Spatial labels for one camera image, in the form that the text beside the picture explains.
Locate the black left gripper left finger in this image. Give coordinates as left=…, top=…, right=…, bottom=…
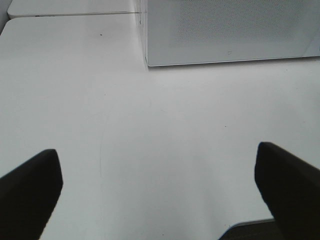
left=0, top=149, right=63, bottom=240

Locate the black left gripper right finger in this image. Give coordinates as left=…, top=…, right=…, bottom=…
left=254, top=142, right=320, bottom=240

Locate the white microwave oven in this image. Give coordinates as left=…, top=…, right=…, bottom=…
left=136, top=0, right=320, bottom=68

